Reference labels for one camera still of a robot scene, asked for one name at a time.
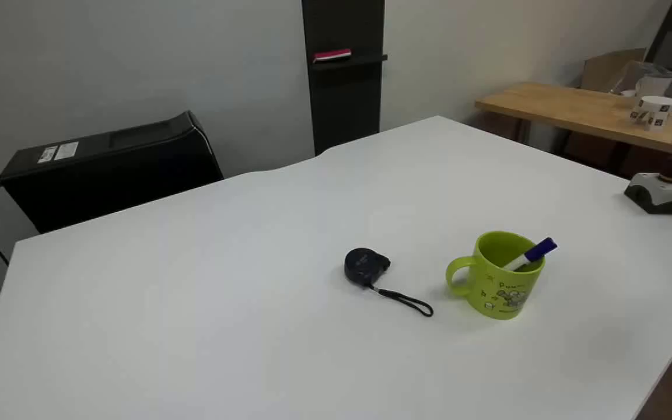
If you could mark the tall black shelf cabinet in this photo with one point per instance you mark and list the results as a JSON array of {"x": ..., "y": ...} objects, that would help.
[{"x": 344, "y": 107}]

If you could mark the pink book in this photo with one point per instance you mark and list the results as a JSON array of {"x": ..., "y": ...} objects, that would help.
[{"x": 333, "y": 54}]

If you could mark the white printed paper cup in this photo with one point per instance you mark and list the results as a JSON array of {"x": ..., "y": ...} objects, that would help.
[{"x": 654, "y": 107}]

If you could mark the brown cardboard box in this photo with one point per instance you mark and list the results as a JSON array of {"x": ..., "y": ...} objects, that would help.
[{"x": 606, "y": 70}]

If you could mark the black object at table edge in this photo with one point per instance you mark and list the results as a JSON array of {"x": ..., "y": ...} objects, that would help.
[{"x": 664, "y": 189}]

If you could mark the black computer case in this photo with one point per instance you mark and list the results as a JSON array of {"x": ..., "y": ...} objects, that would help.
[{"x": 118, "y": 176}]

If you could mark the wooden side table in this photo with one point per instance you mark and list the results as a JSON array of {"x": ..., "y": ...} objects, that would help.
[{"x": 561, "y": 105}]

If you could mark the lime green printed mug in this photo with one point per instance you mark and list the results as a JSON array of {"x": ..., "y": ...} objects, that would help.
[{"x": 500, "y": 294}]

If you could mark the white marker with blue cap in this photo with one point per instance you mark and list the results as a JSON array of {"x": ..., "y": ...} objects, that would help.
[{"x": 539, "y": 249}]

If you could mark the clear plastic bag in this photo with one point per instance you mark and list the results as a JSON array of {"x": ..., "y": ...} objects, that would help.
[{"x": 652, "y": 78}]

